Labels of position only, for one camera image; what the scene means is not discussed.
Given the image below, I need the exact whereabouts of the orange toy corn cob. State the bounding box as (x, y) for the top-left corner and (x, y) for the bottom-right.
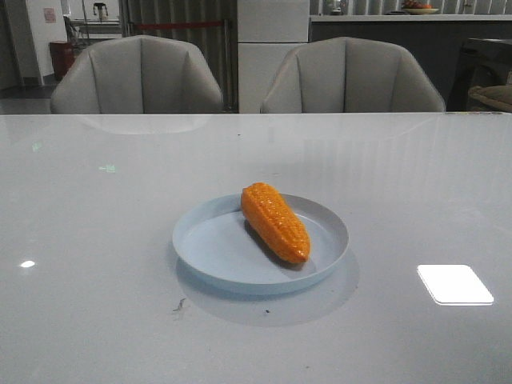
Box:
(241, 182), (311, 264)

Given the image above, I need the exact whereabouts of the metal trolley in background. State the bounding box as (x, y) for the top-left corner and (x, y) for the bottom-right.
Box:
(61, 0), (122, 48)

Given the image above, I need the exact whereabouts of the dark grey kitchen counter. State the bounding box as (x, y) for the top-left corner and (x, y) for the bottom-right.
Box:
(309, 14), (511, 108)

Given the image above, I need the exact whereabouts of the grey left upholstered chair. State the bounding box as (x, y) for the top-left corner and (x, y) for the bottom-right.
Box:
(50, 35), (223, 114)

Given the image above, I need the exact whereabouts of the beige cushion at right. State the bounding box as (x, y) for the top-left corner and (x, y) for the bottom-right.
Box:
(468, 85), (511, 113)

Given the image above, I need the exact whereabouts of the red trash bin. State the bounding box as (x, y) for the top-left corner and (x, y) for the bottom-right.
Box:
(49, 41), (75, 81)

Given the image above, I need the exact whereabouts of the white refrigerator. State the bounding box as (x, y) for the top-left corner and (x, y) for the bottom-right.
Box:
(237, 1), (310, 114)

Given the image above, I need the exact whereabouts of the fruit bowl on counter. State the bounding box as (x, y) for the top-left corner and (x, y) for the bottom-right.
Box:
(402, 0), (438, 15)

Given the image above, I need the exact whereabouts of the grey folding partition curtain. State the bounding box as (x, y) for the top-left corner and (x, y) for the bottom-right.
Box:
(119, 1), (238, 111)

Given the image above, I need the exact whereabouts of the grey upholstered chair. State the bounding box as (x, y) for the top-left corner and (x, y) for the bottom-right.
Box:
(50, 35), (223, 114)
(260, 37), (446, 114)

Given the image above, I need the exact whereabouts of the dark side table right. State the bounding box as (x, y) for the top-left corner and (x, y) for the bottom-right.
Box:
(447, 38), (511, 111)

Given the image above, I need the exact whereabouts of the red barrier belt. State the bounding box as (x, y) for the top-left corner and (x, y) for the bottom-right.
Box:
(133, 19), (230, 30)

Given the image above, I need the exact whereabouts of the grey right upholstered chair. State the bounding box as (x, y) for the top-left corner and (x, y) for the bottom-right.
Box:
(260, 37), (446, 114)

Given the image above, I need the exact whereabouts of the light blue round plate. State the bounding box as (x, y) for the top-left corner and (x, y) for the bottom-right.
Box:
(172, 194), (349, 295)

